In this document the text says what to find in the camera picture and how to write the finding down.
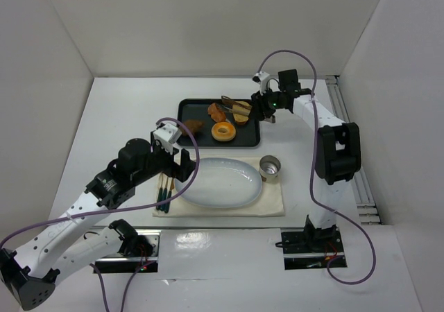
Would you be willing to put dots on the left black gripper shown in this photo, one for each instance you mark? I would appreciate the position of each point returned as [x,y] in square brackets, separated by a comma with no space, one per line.
[184,164]

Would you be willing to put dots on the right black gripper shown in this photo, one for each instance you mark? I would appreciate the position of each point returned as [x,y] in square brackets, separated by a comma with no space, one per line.
[260,105]

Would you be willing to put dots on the metal tongs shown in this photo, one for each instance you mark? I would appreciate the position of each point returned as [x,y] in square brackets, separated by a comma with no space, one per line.
[226,105]

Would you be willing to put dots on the orange glazed pastry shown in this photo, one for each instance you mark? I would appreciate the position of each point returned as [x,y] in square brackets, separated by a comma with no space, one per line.
[216,114]

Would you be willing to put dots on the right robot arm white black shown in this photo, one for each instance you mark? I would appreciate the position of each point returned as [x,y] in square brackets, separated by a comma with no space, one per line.
[337,153]

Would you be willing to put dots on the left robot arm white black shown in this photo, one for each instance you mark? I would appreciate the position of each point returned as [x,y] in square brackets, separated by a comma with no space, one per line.
[32,271]

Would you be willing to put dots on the toast bread slice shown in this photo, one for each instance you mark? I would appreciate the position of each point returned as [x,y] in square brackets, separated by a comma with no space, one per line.
[241,116]

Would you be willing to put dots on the black rectangular tray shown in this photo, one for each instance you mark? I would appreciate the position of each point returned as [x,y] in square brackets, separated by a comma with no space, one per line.
[247,136]

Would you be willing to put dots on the light blue oval plate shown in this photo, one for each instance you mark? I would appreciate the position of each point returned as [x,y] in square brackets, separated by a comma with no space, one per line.
[222,183]

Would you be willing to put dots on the brown croissant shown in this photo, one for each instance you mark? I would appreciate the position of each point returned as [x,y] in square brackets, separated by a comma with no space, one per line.
[194,127]

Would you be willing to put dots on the metal cup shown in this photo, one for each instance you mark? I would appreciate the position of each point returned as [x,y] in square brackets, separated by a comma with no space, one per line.
[269,168]

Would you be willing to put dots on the beige cloth placemat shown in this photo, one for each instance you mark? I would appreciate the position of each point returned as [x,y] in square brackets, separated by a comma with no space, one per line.
[268,204]

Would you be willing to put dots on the gold knife green handle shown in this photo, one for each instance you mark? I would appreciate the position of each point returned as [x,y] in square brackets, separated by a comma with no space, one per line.
[171,188]

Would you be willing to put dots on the gold fork green handle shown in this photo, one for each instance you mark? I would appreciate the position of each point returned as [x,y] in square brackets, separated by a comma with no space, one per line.
[164,194]

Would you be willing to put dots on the gold spoon green handle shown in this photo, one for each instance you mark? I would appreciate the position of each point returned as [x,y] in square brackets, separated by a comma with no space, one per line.
[161,188]

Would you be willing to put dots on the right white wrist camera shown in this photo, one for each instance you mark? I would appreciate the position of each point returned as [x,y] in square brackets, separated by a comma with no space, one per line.
[262,79]

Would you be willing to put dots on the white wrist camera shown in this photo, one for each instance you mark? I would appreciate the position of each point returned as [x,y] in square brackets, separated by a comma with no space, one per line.
[262,79]
[165,136]

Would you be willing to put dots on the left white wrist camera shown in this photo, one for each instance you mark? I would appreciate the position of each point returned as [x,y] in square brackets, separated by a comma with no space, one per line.
[165,136]

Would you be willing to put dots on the ring donut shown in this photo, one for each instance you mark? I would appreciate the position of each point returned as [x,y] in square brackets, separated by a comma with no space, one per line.
[223,131]

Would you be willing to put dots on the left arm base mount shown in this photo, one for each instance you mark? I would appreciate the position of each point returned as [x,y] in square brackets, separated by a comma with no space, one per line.
[138,250]

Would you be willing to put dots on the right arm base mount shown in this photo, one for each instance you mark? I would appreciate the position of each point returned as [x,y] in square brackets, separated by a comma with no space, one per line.
[311,248]

